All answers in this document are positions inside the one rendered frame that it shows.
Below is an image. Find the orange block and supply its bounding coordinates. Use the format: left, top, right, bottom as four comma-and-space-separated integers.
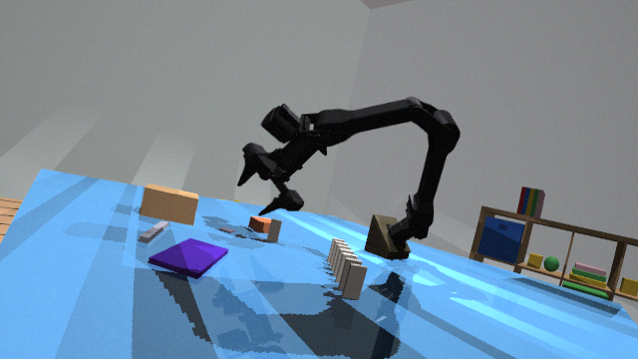
248, 216, 271, 233

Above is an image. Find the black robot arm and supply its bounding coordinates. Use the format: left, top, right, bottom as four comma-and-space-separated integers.
251, 97, 461, 247

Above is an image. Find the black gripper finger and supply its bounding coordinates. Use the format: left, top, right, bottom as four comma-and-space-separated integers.
237, 155, 256, 186
258, 197, 284, 216

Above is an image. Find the purple flat block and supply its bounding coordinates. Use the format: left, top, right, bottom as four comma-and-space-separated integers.
149, 238, 228, 279

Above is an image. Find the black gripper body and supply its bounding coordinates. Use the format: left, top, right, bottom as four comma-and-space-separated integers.
242, 143, 304, 211

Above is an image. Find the brown rectangular block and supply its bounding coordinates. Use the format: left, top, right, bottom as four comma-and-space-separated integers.
140, 184, 199, 226

